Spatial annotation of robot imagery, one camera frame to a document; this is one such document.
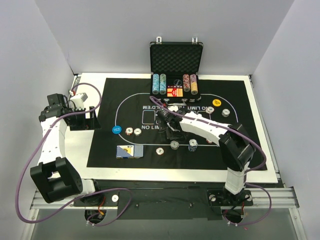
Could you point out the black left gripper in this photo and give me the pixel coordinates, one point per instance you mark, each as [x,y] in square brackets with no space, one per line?
[83,120]

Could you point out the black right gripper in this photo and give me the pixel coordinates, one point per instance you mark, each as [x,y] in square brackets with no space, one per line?
[166,123]

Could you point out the grey poker chip stack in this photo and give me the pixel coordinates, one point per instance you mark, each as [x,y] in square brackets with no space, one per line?
[174,144]

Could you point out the red poker chip stack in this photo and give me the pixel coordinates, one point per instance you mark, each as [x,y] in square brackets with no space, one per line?
[159,150]

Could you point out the grey chips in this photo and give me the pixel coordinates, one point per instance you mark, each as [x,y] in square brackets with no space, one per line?
[225,112]
[137,131]

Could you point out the blue poker chip stack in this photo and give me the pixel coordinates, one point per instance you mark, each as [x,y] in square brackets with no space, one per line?
[192,145]

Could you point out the blue small blind button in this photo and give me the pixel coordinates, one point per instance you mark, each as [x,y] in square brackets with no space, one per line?
[116,130]

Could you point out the yellow big blind button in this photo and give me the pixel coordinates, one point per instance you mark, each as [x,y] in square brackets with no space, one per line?
[216,102]

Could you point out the blue playing card deck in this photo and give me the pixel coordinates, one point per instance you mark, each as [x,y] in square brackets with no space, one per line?
[129,151]

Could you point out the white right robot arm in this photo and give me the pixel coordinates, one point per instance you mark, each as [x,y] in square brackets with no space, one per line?
[236,150]

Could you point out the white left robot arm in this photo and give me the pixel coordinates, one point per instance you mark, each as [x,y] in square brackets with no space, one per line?
[54,176]

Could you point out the red playing card box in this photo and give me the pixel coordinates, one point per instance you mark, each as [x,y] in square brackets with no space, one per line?
[174,92]

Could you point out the light blue chip row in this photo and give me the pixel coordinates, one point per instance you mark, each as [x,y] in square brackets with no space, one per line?
[155,84]

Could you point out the black poker felt mat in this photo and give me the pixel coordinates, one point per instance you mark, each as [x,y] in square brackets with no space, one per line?
[126,103]

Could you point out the clear dealer button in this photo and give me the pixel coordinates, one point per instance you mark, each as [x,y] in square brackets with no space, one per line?
[177,82]

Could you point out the green chip row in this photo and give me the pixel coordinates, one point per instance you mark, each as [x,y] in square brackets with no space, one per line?
[162,84]

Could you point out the purple yellow chip row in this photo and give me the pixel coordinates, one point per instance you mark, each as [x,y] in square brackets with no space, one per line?
[193,84]

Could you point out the red chip row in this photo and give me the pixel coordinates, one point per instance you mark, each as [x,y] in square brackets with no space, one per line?
[186,83]

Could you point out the aluminium poker chip case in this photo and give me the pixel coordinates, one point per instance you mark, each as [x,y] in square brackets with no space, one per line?
[174,59]

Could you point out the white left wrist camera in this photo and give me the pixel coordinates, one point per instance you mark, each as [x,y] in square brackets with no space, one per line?
[78,101]

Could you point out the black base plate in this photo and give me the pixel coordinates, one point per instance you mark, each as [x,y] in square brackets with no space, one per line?
[165,211]

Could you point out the aluminium frame rail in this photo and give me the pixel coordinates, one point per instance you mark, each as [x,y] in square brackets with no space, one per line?
[281,198]

